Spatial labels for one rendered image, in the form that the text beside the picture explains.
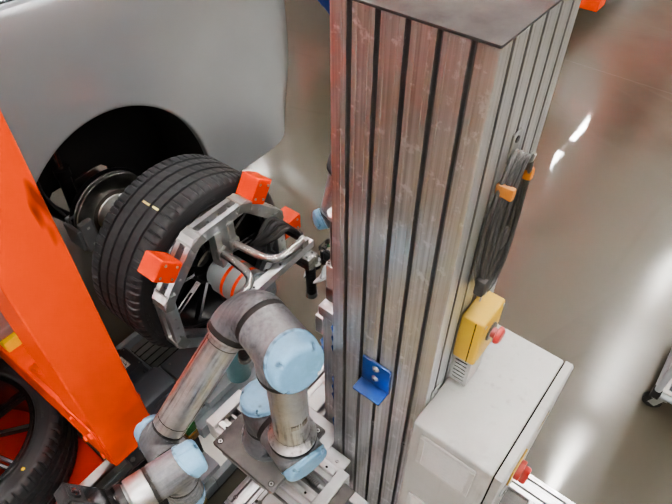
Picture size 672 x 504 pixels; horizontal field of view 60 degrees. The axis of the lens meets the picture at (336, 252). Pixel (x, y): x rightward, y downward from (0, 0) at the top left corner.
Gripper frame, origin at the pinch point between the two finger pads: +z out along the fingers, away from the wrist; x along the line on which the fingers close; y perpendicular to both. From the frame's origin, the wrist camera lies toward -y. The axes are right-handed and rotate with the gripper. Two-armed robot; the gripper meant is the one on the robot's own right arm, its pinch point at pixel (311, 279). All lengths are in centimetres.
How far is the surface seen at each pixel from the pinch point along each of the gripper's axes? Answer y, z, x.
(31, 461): -33, 95, -41
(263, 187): 29.1, -2.1, -20.5
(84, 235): 4, 36, -76
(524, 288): -83, -118, 45
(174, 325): 2.5, 42.9, -20.5
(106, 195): 11, 22, -79
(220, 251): 18.7, 20.7, -19.2
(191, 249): 26.7, 30.0, -20.2
